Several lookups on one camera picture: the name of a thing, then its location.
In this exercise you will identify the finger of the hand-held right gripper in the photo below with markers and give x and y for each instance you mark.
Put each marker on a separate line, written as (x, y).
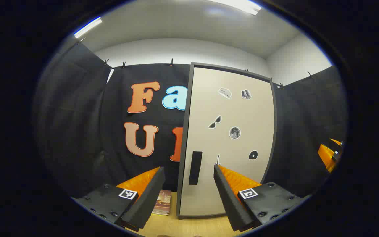
(327, 156)
(338, 143)

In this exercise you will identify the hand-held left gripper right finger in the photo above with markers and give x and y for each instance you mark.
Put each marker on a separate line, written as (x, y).
(230, 204)

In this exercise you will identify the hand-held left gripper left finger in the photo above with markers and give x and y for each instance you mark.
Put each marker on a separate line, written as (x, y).
(146, 197)

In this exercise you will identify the ceiling light strip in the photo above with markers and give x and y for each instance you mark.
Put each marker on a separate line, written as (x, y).
(242, 6)
(89, 27)

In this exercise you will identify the dark grey cabinet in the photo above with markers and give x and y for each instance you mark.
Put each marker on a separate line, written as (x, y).
(186, 138)

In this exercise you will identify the thin white book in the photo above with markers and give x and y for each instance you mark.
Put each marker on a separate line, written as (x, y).
(160, 212)

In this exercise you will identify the black backdrop cloth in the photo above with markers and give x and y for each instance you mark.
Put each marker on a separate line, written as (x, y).
(77, 131)

